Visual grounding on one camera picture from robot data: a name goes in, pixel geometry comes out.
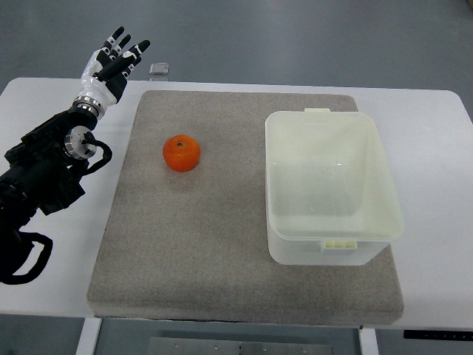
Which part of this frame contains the grey felt mat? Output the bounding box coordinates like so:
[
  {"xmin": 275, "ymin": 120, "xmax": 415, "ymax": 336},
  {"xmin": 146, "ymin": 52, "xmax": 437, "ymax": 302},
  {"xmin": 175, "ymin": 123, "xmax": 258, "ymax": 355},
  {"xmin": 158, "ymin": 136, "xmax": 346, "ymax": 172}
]
[{"xmin": 87, "ymin": 90, "xmax": 404, "ymax": 326}]

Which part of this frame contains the black table control panel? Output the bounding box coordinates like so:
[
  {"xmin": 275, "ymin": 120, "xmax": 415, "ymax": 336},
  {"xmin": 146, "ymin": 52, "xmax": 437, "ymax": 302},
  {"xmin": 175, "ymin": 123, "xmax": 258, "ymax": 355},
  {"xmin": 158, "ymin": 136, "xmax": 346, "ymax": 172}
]
[{"xmin": 404, "ymin": 330, "xmax": 473, "ymax": 342}]

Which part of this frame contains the orange fruit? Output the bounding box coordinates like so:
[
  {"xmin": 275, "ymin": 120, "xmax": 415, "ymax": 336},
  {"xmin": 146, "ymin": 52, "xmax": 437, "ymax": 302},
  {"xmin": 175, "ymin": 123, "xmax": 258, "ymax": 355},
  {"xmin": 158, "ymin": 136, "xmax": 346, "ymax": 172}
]
[{"xmin": 162, "ymin": 135, "xmax": 200, "ymax": 172}]

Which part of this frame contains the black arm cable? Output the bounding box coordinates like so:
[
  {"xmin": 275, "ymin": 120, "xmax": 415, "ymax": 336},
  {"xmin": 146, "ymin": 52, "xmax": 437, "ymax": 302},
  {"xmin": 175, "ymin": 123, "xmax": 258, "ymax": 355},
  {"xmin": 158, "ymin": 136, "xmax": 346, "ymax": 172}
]
[{"xmin": 0, "ymin": 229, "xmax": 54, "ymax": 285}]

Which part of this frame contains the small clear floor plate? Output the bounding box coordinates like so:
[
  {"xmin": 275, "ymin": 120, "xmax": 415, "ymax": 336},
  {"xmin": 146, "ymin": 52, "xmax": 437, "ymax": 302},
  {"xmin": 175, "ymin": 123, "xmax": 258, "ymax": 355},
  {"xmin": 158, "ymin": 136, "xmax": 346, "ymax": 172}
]
[{"xmin": 149, "ymin": 62, "xmax": 169, "ymax": 81}]

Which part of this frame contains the white table leg left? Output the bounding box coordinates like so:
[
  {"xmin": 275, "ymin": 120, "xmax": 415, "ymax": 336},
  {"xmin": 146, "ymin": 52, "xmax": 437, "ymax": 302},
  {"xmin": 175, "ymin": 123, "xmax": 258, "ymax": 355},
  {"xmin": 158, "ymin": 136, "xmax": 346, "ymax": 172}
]
[{"xmin": 75, "ymin": 317, "xmax": 102, "ymax": 355}]

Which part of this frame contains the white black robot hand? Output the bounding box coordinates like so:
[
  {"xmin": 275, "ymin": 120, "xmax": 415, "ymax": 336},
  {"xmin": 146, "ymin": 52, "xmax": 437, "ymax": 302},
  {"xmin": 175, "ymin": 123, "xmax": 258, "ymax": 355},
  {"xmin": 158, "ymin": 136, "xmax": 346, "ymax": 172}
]
[{"xmin": 79, "ymin": 27, "xmax": 151, "ymax": 109}]

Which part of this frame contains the white table leg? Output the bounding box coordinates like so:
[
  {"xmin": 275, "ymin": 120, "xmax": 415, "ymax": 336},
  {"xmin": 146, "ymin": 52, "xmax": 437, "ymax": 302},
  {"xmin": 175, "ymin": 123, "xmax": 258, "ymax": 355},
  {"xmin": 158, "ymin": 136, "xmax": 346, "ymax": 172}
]
[
  {"xmin": 358, "ymin": 328, "xmax": 379, "ymax": 355},
  {"xmin": 75, "ymin": 317, "xmax": 102, "ymax": 355}
]

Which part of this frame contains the white table leg right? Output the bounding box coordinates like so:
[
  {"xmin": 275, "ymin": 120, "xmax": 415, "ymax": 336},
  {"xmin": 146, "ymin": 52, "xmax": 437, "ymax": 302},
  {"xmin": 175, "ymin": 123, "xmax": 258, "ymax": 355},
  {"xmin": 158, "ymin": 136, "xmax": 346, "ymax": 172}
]
[{"xmin": 358, "ymin": 328, "xmax": 379, "ymax": 355}]

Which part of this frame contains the translucent white plastic box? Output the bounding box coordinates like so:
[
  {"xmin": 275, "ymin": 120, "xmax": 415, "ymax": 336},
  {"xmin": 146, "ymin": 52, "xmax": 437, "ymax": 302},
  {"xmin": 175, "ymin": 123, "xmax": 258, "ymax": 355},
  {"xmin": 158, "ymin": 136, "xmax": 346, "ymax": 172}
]
[{"xmin": 265, "ymin": 109, "xmax": 404, "ymax": 266}]

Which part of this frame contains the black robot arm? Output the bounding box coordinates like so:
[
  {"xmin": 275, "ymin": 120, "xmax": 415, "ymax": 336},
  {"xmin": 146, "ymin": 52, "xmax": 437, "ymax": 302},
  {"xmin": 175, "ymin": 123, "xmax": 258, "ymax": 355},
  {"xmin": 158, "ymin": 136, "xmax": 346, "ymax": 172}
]
[{"xmin": 1, "ymin": 96, "xmax": 112, "ymax": 230}]

